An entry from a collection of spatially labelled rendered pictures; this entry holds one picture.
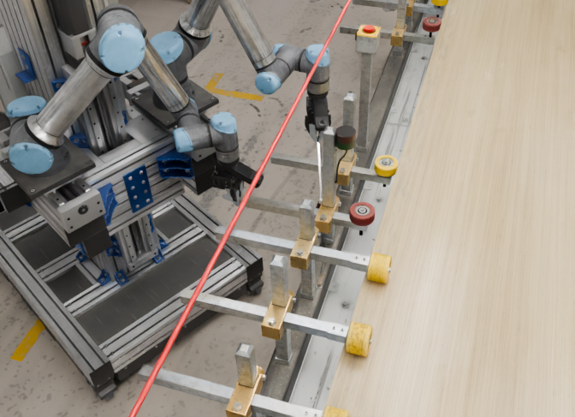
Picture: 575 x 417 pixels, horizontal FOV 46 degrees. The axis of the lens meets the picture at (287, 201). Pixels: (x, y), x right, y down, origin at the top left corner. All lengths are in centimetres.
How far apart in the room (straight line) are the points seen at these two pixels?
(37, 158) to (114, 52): 39
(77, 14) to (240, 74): 241
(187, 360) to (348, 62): 240
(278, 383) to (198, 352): 98
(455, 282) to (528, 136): 75
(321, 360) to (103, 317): 107
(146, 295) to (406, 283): 129
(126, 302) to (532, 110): 176
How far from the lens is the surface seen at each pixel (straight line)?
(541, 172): 239
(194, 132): 206
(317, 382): 208
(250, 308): 181
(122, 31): 182
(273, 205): 222
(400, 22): 320
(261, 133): 393
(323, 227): 216
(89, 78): 189
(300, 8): 520
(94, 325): 284
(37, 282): 307
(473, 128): 252
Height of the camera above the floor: 239
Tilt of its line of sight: 43 degrees down
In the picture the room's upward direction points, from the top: 3 degrees counter-clockwise
